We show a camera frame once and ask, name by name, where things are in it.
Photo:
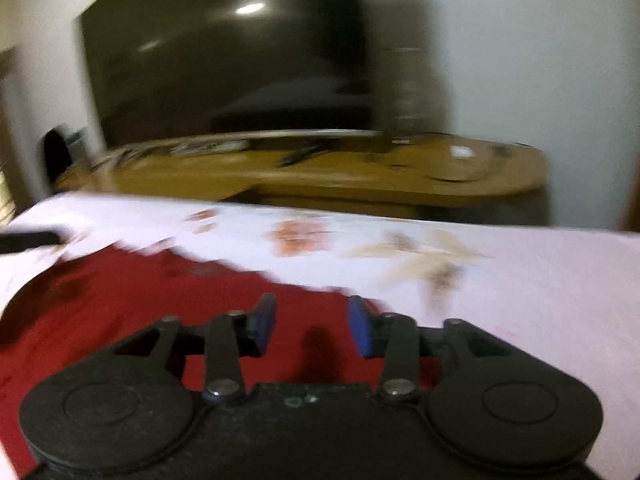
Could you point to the black chair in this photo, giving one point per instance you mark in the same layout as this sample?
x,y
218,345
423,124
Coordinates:
x,y
57,155

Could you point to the clear glass vase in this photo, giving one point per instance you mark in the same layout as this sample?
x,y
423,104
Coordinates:
x,y
410,95

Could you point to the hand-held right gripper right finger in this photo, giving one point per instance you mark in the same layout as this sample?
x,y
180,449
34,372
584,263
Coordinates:
x,y
358,326

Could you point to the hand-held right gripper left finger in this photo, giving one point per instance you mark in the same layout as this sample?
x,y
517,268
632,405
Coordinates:
x,y
265,321

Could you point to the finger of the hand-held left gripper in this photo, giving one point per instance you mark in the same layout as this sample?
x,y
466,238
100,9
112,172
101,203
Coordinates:
x,y
27,241

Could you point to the small white object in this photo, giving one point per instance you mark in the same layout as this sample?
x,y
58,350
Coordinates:
x,y
461,151

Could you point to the black curved television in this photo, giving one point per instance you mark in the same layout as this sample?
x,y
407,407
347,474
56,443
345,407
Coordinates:
x,y
225,55

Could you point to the wooden television stand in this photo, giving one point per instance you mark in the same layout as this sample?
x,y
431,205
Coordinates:
x,y
350,175

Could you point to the silver set-top box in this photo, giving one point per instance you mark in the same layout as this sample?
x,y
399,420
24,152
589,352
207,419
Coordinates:
x,y
207,147

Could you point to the red embroidered sweater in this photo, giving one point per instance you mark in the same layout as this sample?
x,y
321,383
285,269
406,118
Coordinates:
x,y
125,305

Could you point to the pink floral bedsheet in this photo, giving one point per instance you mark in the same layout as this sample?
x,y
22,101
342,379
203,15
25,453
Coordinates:
x,y
525,280

